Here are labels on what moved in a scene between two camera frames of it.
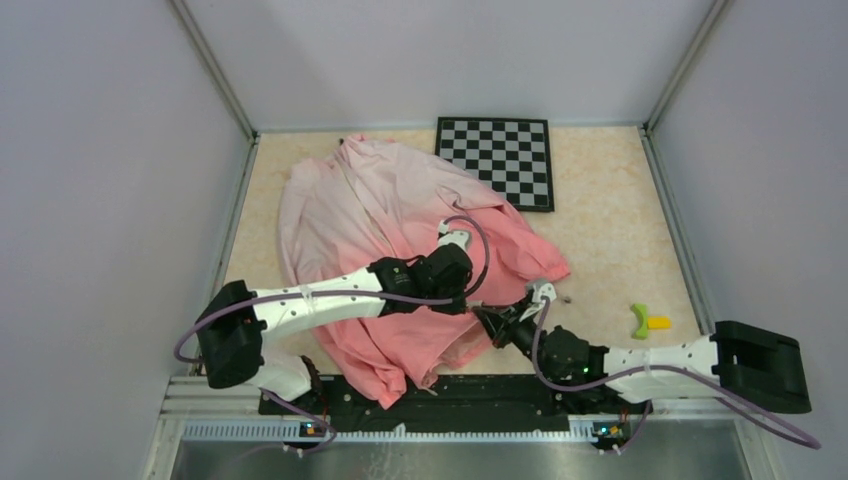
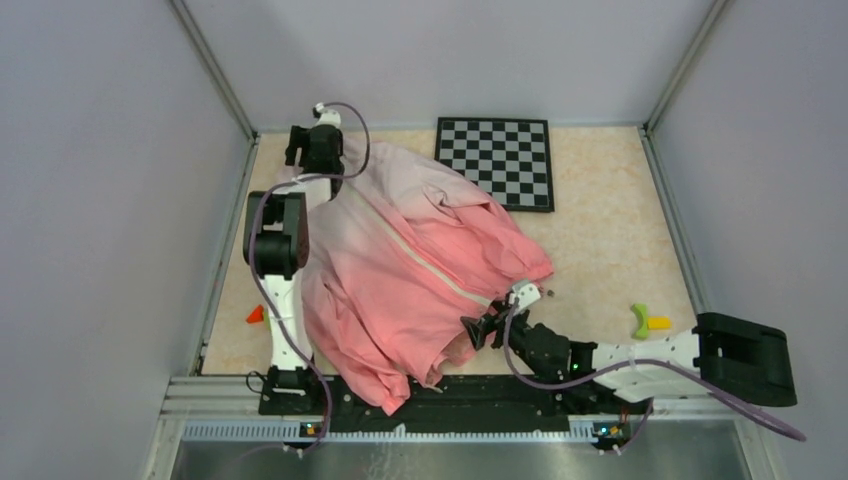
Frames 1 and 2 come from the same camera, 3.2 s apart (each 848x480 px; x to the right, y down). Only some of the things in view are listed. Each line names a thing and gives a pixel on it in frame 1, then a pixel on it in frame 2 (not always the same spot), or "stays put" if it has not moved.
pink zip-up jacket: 354,203 stays put
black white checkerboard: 512,154 stays put
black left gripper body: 447,300 -> 299,138
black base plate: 464,403 stays put
